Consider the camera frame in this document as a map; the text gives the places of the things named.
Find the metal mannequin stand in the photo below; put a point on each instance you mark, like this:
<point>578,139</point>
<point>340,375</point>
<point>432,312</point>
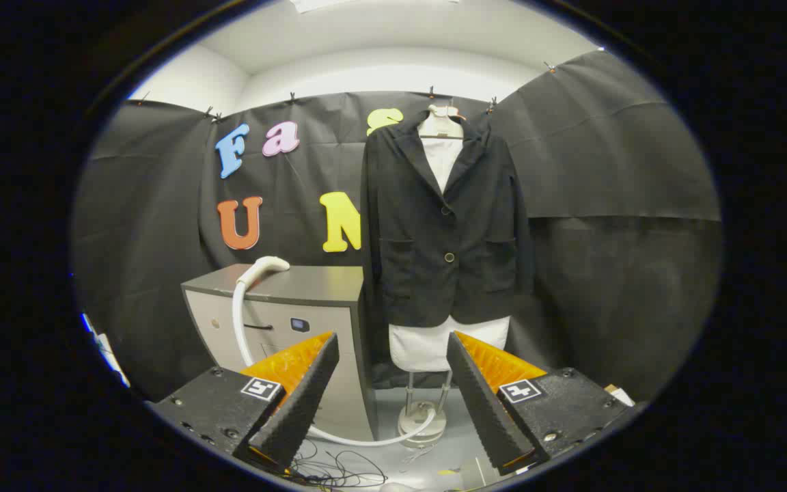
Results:
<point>422,424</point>

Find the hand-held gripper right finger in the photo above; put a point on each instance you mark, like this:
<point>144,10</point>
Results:
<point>486,410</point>

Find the black blazer jacket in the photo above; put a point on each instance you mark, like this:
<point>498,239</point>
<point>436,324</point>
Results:
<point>427,273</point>

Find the cardboard box with white paper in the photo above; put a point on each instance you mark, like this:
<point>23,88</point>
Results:
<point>619,395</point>

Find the ceiling light panel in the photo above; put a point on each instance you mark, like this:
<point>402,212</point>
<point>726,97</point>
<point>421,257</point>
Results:
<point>311,4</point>

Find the grey filing cabinet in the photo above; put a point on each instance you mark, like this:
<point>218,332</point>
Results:
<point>318,283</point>

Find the black backdrop cloth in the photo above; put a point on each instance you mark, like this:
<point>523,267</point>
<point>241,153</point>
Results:
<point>605,171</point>

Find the white mannequin torso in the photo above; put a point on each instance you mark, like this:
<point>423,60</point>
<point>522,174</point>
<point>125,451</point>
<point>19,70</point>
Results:
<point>427,345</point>

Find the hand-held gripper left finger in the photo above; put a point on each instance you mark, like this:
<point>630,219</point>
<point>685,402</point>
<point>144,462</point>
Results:
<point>301,403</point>

